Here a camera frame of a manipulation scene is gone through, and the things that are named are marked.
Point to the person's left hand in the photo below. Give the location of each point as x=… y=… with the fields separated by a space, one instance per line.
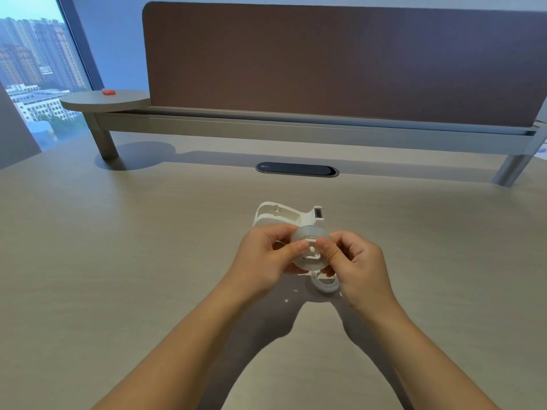
x=252 y=264

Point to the person's right hand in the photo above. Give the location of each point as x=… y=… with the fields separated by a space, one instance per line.
x=363 y=277

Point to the person's left thumb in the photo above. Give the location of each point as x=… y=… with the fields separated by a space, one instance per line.
x=292 y=251

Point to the person's right thumb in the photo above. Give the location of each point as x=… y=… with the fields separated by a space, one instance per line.
x=328 y=254

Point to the clear adhesive tape roll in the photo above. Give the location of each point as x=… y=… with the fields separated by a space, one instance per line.
x=308 y=234

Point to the person's right forearm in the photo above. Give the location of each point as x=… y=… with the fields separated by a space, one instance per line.
x=414 y=358

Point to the person's left forearm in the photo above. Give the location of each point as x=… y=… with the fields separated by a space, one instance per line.
x=201 y=350

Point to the white tape dispenser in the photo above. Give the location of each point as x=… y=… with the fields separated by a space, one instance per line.
x=280 y=214

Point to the brown desk partition screen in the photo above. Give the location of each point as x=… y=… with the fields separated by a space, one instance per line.
x=342 y=59

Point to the round grey shelf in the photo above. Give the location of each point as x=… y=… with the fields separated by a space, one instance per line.
x=104 y=101

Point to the grey metal desk rail frame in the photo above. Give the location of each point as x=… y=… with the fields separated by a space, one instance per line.
x=299 y=130

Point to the dark window frame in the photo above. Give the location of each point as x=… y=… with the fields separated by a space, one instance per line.
x=79 y=42

